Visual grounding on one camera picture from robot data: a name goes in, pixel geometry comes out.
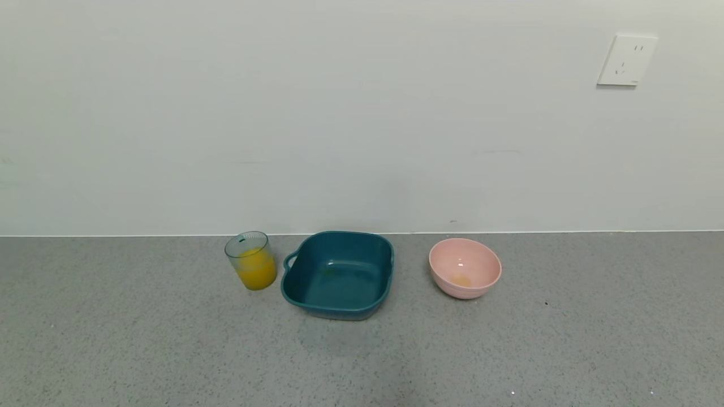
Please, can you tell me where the ribbed transparent blue cup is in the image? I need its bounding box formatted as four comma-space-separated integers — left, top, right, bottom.
225, 231, 278, 291

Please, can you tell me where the orange juice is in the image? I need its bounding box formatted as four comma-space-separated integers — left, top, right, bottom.
236, 249, 278, 291

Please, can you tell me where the teal square plastic tray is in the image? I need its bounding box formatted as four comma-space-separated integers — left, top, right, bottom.
281, 230, 395, 321

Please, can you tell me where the pink ribbed bowl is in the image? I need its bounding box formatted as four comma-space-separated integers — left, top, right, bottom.
429, 237, 502, 300

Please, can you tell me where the white wall socket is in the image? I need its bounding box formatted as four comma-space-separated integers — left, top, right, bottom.
597, 34, 659, 87

